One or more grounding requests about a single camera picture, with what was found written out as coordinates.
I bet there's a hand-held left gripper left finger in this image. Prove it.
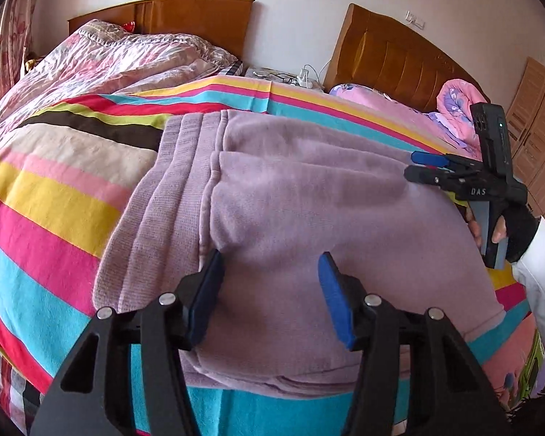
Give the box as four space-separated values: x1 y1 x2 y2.
29 249 225 436

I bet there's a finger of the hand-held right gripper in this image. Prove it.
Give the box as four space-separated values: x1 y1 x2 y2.
403 166 459 188
410 151 457 167

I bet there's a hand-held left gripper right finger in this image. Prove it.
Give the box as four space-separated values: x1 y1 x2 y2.
317 252 514 436

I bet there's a lilac knit sweater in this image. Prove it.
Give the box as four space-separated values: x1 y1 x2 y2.
92 109 505 398

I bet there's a person's right hand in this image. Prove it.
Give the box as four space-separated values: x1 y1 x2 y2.
464 203 540 264

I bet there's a light wooden wardrobe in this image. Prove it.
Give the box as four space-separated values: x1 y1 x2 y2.
504 57 545 214

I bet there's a rolled pink floral quilt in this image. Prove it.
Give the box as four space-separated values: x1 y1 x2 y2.
429 79 489 155

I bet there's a pink bed sheet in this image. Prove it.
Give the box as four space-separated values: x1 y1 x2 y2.
329 82 482 155

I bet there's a padded wooden headboard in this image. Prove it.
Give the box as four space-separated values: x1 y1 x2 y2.
322 4 490 114

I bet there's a pink purple pillow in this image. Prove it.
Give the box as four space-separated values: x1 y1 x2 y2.
329 82 362 97

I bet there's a striped colourful blanket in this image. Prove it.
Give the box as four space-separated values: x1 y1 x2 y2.
0 76 534 436

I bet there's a nightstand with floral cover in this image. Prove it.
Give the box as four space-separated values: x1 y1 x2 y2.
244 66 325 89

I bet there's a cartoon printed pink cloth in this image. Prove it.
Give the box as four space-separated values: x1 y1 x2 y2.
493 313 545 419

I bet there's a checked bed sheet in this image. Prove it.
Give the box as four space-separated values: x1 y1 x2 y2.
0 60 247 436

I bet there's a plain wooden headboard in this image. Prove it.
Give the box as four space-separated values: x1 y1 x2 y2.
67 0 255 66

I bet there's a floral curtain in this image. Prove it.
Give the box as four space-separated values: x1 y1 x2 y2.
0 0 46 101

